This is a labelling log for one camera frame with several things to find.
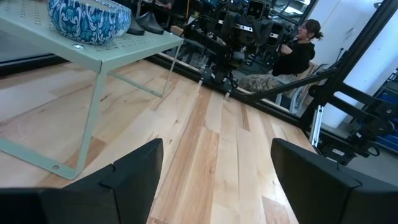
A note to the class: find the green perforated metal shelf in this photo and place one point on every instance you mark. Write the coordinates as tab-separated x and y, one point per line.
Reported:
140	43

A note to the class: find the black candlestick holder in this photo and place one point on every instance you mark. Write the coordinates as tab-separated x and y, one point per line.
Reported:
152	26
135	29

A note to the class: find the blue storage bins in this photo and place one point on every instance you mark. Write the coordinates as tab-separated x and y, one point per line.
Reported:
390	95

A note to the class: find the person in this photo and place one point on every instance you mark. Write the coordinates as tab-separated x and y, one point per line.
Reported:
295	59

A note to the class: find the black aluminium table frame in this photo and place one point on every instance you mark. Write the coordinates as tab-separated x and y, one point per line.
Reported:
351	60

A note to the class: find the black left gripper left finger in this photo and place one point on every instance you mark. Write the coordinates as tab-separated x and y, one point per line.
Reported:
93	205

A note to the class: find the black background robot rig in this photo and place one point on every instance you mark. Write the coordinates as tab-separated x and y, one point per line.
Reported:
230	37

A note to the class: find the white chair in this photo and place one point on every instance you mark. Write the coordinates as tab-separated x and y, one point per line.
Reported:
293	101

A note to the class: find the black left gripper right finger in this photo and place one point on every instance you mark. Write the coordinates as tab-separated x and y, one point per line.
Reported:
335	199

